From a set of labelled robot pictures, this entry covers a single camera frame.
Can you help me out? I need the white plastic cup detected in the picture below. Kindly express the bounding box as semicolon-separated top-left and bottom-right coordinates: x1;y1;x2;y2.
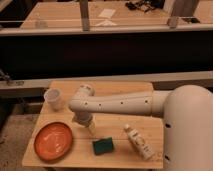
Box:
44;89;63;111

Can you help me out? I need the metal clamp at left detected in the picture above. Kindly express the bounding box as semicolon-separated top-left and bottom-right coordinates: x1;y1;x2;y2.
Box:
0;69;24;86

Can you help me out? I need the grey metal bracket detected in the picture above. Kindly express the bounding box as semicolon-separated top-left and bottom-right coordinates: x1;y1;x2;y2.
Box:
167;16;179;29

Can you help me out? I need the dark clutter pile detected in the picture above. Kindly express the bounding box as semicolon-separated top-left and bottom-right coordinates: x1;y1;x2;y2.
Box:
125;0;155;13

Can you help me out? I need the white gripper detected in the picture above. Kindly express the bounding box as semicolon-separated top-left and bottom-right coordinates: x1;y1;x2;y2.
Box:
72;112;95;135

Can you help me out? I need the green sponge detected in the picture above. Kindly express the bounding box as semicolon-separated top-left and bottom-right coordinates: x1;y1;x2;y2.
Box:
92;137;114;155

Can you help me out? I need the grey metal post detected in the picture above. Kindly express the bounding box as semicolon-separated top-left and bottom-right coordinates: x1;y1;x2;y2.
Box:
79;0;90;31

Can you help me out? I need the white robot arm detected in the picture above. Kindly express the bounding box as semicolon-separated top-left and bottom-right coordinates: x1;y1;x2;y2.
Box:
69;85;213;171

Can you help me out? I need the white paper sheet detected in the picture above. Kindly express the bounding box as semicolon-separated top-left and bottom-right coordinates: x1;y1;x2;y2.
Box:
99;9;116;18

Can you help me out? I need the white lotion bottle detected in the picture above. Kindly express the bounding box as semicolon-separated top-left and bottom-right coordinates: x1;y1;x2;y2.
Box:
124;124;154;160

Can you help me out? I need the orange ceramic bowl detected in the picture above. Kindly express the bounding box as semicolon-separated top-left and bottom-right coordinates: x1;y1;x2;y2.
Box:
34;122;73;161

